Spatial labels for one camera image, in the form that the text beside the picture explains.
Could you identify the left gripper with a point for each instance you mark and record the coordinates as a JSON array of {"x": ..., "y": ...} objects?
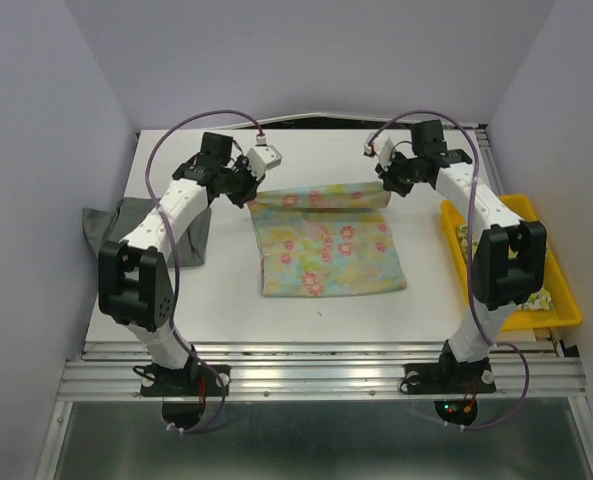
[{"x": 251, "y": 182}]

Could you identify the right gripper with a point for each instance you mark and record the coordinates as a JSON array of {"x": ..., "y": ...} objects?
[{"x": 389, "y": 176}]

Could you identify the pastel floral skirt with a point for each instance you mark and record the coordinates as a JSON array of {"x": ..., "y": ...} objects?
[{"x": 326, "y": 241}]

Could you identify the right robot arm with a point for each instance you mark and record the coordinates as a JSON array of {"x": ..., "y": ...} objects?
[{"x": 505, "y": 255}]

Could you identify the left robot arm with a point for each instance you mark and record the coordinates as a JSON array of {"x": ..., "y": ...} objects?
[{"x": 139, "y": 274}]

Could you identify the folded grey skirt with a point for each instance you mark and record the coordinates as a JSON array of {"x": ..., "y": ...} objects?
[{"x": 101, "y": 226}]

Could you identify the lemon print skirt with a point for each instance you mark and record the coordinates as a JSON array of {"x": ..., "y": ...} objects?
[{"x": 539, "y": 301}]

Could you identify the yellow plastic tray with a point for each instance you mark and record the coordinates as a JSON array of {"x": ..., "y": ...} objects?
[{"x": 566, "y": 312}]

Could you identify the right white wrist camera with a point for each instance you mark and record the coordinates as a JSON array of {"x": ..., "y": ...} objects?
[{"x": 384, "y": 149}]

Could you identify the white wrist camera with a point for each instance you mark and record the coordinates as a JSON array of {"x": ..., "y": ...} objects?
[
  {"x": 262, "y": 158},
  {"x": 384, "y": 149}
]

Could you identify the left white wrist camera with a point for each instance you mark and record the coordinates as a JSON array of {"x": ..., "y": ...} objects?
[{"x": 262, "y": 158}]

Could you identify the aluminium rail frame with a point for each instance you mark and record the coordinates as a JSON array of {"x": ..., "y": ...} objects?
[{"x": 298, "y": 371}]

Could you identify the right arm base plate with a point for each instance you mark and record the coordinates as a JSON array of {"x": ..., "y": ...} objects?
[{"x": 455, "y": 393}]

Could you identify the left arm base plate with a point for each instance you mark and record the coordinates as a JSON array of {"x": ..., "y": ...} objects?
[{"x": 192, "y": 397}]

